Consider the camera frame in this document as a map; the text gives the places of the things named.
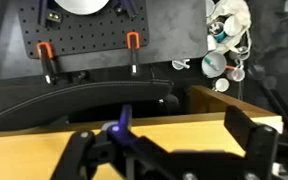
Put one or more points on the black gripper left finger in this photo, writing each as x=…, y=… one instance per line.
x=74, y=156

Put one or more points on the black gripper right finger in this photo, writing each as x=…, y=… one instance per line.
x=259, y=146

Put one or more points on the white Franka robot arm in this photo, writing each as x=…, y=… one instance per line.
x=80, y=6

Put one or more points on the black office chair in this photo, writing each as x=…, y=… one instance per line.
x=67, y=100

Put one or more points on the black tripod legs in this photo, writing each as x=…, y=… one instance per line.
x=270, y=90

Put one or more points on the small white cup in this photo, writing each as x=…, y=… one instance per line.
x=222, y=85

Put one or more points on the small clear cup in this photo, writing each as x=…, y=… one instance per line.
x=239, y=74

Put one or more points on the grey cup with green pen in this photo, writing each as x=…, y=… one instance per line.
x=214, y=63

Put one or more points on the orange black bar clamp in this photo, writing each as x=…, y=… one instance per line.
x=133, y=46
x=47, y=58

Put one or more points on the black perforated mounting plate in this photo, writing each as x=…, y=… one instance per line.
x=84, y=33

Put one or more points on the white cloth bag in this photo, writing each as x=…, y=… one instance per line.
x=237, y=13

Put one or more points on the dark grey robot stand platform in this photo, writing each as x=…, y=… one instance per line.
x=177, y=30

